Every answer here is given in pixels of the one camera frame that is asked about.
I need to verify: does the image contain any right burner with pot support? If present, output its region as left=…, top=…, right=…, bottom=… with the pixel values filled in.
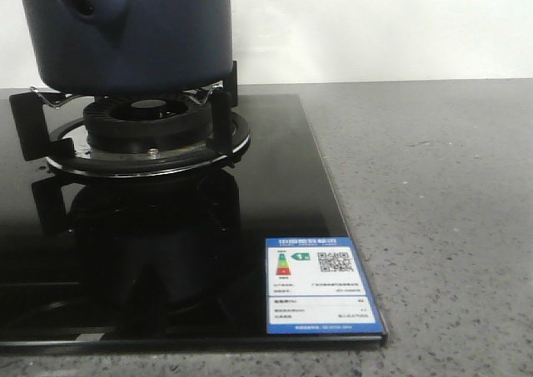
left=9, top=66, right=251, bottom=179

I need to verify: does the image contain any dark blue cooking pot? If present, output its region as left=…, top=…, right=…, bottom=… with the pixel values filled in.
left=22, top=0, right=233, bottom=96

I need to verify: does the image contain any blue energy efficiency label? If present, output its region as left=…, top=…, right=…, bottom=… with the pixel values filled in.
left=265, top=237, right=386, bottom=336

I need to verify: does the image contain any black glass gas stove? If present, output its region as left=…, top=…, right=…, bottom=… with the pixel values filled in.
left=0, top=93, right=391, bottom=351

